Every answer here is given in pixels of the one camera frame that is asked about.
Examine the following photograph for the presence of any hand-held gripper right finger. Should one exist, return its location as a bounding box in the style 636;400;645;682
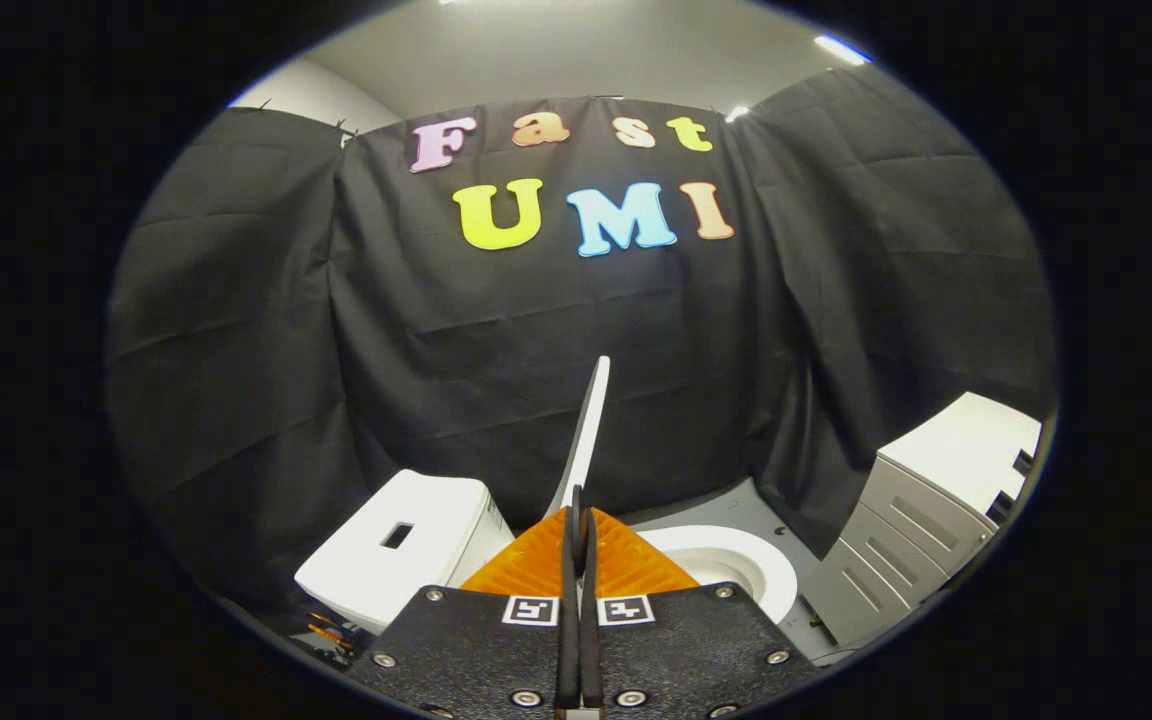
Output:
579;505;822;719

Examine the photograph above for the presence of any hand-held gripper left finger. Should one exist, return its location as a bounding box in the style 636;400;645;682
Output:
346;487;582;719

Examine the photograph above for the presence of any white toilet tank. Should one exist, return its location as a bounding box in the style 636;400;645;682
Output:
294;469;515;637

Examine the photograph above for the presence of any grey drawer cabinet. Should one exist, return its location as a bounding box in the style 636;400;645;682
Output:
799;391;1044;648

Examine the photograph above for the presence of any black backdrop cloth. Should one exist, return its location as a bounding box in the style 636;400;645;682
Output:
104;65;1059;621

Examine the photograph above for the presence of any rectangular ceiling light panel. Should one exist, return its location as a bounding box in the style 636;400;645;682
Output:
814;34;873;67

